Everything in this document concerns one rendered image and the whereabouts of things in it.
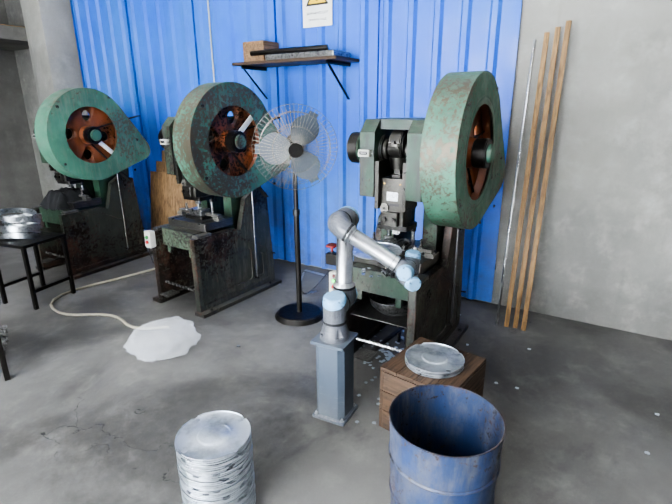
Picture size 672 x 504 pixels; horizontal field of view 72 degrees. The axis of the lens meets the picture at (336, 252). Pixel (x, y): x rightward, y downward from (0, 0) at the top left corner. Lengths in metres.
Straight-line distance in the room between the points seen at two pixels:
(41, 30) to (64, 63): 0.40
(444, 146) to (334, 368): 1.20
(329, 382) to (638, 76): 2.71
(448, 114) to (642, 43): 1.71
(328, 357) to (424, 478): 0.85
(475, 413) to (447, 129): 1.25
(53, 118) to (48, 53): 2.31
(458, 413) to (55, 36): 6.27
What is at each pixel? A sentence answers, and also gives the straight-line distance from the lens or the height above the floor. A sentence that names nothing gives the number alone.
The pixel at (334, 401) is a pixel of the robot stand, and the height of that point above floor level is 0.13.
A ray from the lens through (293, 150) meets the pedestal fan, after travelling 3.18.
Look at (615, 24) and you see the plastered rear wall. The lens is 3.73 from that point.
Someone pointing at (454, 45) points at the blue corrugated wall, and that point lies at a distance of 3.90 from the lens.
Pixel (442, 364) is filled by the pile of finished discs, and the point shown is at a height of 0.38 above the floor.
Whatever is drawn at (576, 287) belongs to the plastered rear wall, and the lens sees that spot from 3.93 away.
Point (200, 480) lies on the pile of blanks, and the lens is 1.99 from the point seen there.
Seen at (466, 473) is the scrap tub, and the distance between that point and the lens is 1.77.
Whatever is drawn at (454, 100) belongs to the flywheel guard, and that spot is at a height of 1.60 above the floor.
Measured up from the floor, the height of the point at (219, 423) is 0.34.
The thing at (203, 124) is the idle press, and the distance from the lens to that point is 3.36.
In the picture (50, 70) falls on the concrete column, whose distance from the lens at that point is 6.94.
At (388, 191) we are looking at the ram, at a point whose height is 1.09.
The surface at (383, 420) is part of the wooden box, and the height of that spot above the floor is 0.05.
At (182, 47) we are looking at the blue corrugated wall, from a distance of 5.60.
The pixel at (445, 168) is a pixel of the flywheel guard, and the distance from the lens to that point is 2.28.
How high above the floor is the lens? 1.58
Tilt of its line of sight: 18 degrees down
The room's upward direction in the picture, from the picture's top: straight up
